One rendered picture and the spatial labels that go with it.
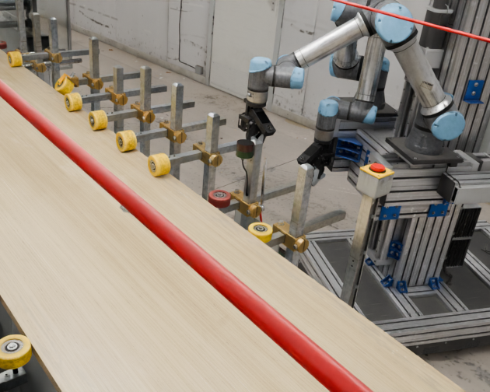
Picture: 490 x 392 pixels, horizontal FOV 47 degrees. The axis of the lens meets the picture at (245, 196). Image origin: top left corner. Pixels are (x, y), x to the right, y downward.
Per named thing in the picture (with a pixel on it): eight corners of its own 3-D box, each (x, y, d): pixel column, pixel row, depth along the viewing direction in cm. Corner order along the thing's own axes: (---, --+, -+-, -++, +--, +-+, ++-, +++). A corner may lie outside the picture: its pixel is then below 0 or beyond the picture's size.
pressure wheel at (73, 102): (84, 107, 258) (78, 111, 265) (79, 90, 258) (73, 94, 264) (71, 110, 255) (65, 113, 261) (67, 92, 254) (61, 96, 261)
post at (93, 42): (97, 127, 300) (95, 35, 277) (100, 129, 297) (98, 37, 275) (92, 127, 298) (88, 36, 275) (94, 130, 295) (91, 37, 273)
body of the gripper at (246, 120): (253, 126, 214) (256, 95, 209) (267, 134, 209) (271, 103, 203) (236, 129, 210) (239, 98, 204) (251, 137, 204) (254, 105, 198)
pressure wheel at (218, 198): (219, 213, 212) (222, 186, 206) (232, 222, 207) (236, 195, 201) (202, 218, 207) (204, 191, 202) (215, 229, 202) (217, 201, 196)
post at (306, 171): (287, 281, 204) (306, 161, 181) (294, 287, 201) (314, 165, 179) (280, 285, 202) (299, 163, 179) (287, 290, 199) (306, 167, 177)
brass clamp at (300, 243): (282, 232, 201) (284, 219, 199) (309, 250, 192) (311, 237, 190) (269, 236, 197) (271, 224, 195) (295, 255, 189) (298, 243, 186)
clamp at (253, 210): (238, 201, 217) (239, 189, 215) (260, 216, 208) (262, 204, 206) (226, 204, 214) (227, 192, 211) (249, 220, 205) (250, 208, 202)
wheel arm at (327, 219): (337, 217, 214) (340, 207, 212) (344, 221, 212) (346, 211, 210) (250, 250, 188) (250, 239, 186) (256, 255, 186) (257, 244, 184)
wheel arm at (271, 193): (296, 187, 231) (298, 178, 229) (302, 190, 229) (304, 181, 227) (211, 214, 206) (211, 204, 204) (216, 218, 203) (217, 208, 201)
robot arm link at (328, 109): (341, 99, 222) (337, 106, 214) (336, 126, 227) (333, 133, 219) (321, 96, 223) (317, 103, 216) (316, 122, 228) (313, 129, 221)
